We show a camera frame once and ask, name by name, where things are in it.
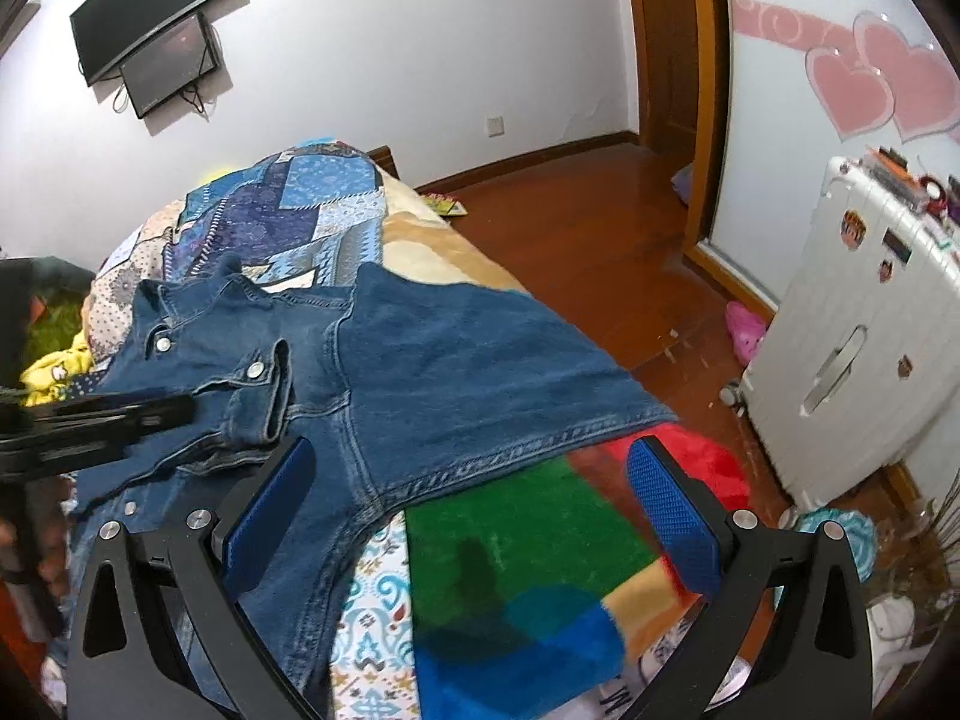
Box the blue denim jacket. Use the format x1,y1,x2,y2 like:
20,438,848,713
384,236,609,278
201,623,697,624
68,257,670,707

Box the yellow cartoon blanket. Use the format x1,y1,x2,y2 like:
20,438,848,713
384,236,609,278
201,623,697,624
20,330,93,406

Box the colourful fleece blanket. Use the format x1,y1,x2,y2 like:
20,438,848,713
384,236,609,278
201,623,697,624
403,422,752,720

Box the white suitcase with stickers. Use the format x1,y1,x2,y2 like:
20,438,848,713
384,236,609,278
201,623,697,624
742,149,958,511

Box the pink slipper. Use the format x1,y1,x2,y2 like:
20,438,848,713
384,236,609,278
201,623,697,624
724,301,768,366

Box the blue patchwork quilt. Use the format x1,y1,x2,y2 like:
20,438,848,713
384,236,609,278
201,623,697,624
80,140,523,377

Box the white sliding door with hearts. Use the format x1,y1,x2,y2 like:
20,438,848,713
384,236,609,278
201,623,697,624
708,0,958,301

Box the wooden door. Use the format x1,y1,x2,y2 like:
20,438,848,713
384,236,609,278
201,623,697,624
630,0,731,252

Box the small black wall monitor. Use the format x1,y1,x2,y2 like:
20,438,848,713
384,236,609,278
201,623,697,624
121,13,220,119

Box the black wall television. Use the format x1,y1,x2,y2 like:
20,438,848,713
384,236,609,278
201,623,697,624
68,0,241,88

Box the white wall socket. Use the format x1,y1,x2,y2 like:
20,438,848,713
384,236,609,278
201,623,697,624
485,115,506,138

